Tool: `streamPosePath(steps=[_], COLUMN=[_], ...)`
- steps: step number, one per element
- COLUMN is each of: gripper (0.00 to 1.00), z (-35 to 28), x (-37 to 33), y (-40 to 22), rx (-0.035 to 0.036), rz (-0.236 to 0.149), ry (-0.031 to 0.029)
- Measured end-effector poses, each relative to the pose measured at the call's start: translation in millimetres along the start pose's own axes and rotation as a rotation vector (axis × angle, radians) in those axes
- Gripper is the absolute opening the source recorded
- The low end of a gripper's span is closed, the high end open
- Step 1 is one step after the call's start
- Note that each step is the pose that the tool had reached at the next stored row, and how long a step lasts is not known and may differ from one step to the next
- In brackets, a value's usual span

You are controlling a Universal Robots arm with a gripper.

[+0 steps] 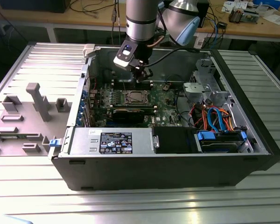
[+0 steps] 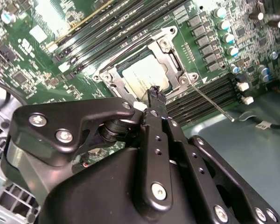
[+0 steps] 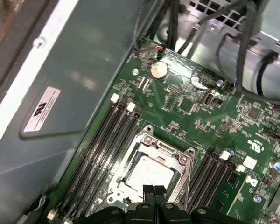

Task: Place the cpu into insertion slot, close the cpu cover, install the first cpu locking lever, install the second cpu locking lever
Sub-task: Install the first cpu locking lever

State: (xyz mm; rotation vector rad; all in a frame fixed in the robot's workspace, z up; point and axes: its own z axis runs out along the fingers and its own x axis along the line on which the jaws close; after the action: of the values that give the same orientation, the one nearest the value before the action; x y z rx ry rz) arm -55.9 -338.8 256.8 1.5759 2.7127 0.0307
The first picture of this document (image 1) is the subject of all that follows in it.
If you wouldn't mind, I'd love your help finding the metal locking lever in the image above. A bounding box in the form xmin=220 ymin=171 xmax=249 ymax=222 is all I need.
xmin=121 ymin=72 xmax=128 ymax=94

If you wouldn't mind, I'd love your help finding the metal socket cover frame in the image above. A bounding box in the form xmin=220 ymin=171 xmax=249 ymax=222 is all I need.
xmin=125 ymin=90 xmax=152 ymax=105

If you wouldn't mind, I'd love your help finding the black RAM slot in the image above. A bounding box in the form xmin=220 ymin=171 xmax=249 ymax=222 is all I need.
xmin=113 ymin=82 xmax=154 ymax=87
xmin=111 ymin=104 xmax=157 ymax=110
xmin=113 ymin=85 xmax=154 ymax=91

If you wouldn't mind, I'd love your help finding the grey case latch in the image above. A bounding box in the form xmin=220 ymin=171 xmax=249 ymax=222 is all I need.
xmin=82 ymin=43 xmax=97 ymax=59

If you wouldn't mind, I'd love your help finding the green motherboard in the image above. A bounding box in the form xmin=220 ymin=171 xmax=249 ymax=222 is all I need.
xmin=87 ymin=79 xmax=187 ymax=128

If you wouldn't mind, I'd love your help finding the silver drive cage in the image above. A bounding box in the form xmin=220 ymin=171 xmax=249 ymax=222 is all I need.
xmin=182 ymin=58 xmax=235 ymax=110

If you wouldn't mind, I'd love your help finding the black graphics card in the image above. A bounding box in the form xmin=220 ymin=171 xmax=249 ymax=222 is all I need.
xmin=112 ymin=107 xmax=146 ymax=124

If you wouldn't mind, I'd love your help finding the black tower box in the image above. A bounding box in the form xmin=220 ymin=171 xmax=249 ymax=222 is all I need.
xmin=198 ymin=0 xmax=210 ymax=28

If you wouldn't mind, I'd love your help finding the wooden desk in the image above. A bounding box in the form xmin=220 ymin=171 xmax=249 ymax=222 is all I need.
xmin=0 ymin=0 xmax=280 ymax=51

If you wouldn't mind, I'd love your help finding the metal cooler heatsink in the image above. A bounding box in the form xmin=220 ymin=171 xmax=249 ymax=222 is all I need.
xmin=228 ymin=7 xmax=243 ymax=24

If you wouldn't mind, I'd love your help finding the white paper sheet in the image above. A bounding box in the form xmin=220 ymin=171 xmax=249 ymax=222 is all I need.
xmin=262 ymin=13 xmax=280 ymax=26
xmin=223 ymin=0 xmax=249 ymax=14

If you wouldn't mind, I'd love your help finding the hard disk in blue carrier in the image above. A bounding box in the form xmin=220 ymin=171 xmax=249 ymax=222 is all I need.
xmin=195 ymin=130 xmax=248 ymax=154

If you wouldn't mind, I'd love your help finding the grey power supply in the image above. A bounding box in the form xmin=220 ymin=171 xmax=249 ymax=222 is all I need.
xmin=69 ymin=127 xmax=154 ymax=156

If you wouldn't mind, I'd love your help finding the grey metal component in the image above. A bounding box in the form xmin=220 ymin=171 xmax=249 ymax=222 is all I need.
xmin=241 ymin=9 xmax=260 ymax=24

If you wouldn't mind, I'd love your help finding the black and grey PC case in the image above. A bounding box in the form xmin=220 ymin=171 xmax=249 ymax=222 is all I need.
xmin=48 ymin=43 xmax=280 ymax=191

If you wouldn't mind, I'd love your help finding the blue box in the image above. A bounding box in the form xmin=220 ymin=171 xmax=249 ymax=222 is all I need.
xmin=253 ymin=0 xmax=280 ymax=6

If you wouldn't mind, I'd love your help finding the grey parts rack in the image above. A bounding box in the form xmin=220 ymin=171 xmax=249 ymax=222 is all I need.
xmin=0 ymin=83 xmax=72 ymax=157

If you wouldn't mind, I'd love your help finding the green RAM stick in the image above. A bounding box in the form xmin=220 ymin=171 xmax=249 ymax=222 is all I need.
xmin=0 ymin=133 xmax=42 ymax=140

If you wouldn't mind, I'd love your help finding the brown curved hose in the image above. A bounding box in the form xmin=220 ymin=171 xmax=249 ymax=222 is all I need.
xmin=146 ymin=34 xmax=166 ymax=49

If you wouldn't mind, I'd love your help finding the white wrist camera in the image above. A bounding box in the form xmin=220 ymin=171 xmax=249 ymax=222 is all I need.
xmin=113 ymin=43 xmax=138 ymax=70

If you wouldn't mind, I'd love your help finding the black camera cable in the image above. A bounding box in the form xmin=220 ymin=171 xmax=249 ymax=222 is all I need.
xmin=144 ymin=48 xmax=200 ymax=69

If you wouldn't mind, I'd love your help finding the grey hanging cable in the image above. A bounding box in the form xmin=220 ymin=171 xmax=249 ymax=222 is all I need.
xmin=111 ymin=0 xmax=122 ymax=46

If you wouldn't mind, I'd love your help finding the thin red wire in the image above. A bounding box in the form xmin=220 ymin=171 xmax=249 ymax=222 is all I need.
xmin=85 ymin=76 xmax=98 ymax=92

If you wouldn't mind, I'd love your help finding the blue flat wire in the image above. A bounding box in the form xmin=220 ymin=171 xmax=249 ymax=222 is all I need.
xmin=206 ymin=107 xmax=227 ymax=134

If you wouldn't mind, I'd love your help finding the orange wire bundle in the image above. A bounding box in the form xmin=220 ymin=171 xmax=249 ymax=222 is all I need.
xmin=193 ymin=104 xmax=237 ymax=131

